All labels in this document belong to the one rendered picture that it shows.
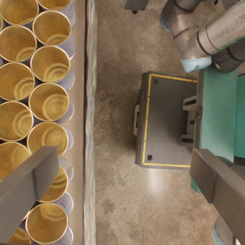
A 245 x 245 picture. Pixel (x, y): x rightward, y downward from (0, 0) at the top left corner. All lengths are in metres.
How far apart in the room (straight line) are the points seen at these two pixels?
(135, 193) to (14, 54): 1.44
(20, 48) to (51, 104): 0.14
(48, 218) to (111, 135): 1.16
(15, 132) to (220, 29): 0.50
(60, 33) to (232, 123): 0.72
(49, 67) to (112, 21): 1.42
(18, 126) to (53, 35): 0.22
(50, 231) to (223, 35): 0.55
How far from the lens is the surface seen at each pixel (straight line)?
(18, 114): 0.42
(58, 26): 0.43
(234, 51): 0.77
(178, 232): 1.95
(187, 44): 0.53
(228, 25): 0.48
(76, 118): 0.40
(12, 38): 0.42
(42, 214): 0.43
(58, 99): 0.41
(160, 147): 1.29
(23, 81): 0.44
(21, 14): 0.48
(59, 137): 0.40
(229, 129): 0.85
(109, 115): 1.52
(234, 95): 0.88
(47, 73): 0.43
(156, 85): 1.31
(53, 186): 0.41
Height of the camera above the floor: 1.51
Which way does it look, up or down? 81 degrees down
